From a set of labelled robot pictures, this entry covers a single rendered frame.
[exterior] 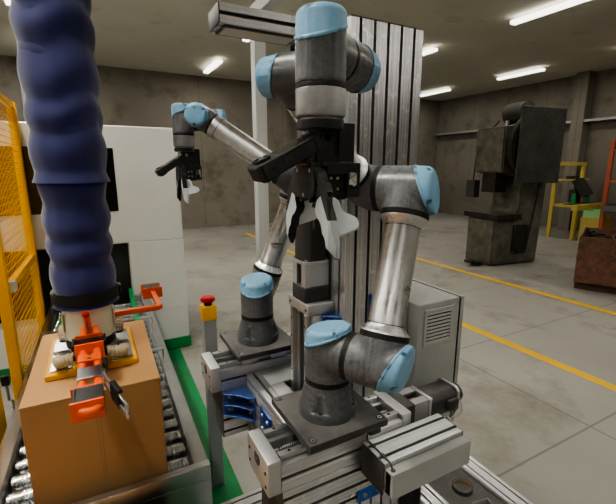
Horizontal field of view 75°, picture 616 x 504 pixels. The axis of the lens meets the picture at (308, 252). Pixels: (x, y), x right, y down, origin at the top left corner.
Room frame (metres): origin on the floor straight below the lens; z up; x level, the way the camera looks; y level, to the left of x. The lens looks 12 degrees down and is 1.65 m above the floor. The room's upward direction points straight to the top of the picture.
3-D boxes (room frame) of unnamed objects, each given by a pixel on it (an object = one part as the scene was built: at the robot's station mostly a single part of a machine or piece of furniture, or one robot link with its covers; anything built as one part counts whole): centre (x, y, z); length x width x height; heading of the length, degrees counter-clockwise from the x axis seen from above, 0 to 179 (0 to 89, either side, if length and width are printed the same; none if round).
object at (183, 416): (2.29, 0.91, 0.50); 2.31 x 0.05 x 0.19; 27
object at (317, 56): (0.63, -0.02, 1.82); 0.09 x 0.08 x 0.11; 148
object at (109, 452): (1.42, 0.82, 0.75); 0.60 x 0.40 x 0.40; 27
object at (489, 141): (6.92, -3.37, 1.36); 1.43 x 1.22 x 2.72; 117
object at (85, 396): (0.90, 0.55, 1.08); 0.08 x 0.07 x 0.05; 28
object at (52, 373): (1.38, 0.91, 0.97); 0.34 x 0.10 x 0.05; 28
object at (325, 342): (0.93, -0.06, 1.20); 0.13 x 0.12 x 0.14; 58
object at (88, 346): (1.21, 0.71, 1.08); 0.10 x 0.08 x 0.06; 118
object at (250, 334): (1.37, 0.18, 1.09); 0.15 x 0.15 x 0.10
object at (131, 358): (1.47, 0.74, 0.97); 0.34 x 0.10 x 0.05; 28
